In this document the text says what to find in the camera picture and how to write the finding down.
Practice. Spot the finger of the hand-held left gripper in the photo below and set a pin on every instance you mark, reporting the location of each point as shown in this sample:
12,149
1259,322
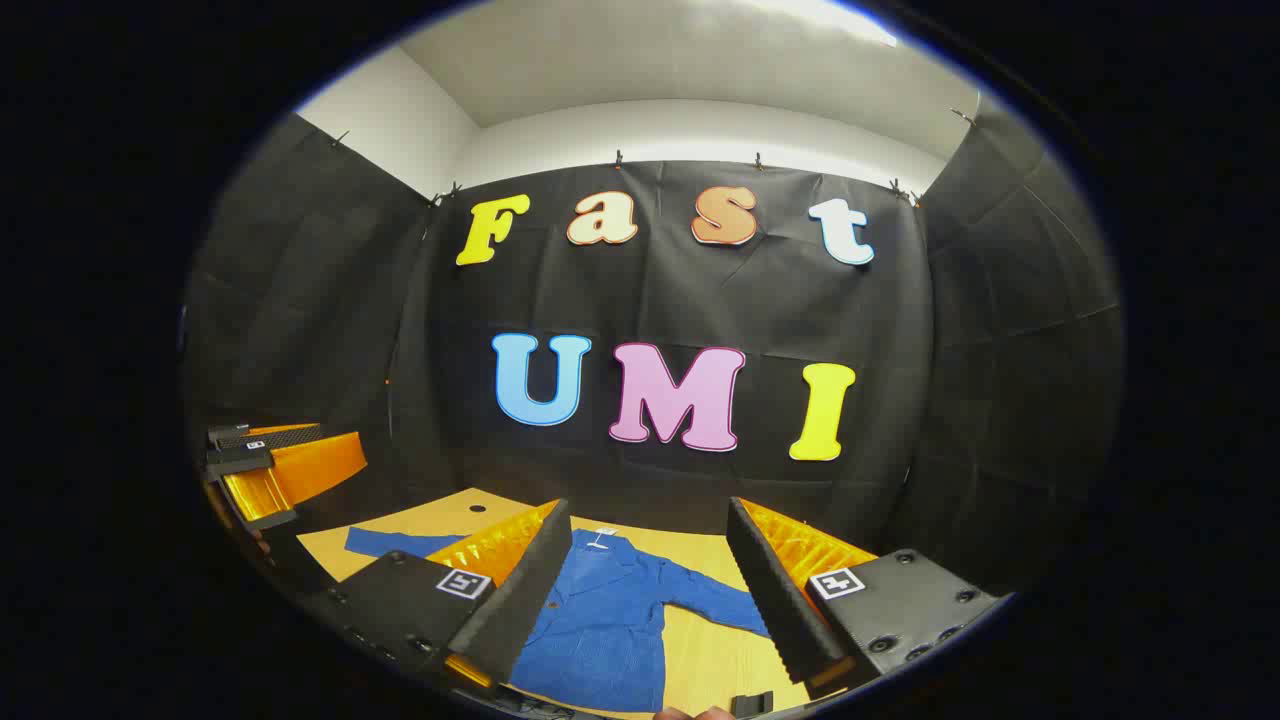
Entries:
265,437
300,470

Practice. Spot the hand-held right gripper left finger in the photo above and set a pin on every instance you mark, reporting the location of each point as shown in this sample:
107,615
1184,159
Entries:
520,600

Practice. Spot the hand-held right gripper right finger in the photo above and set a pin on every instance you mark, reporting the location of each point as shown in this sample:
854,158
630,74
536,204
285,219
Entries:
775,600

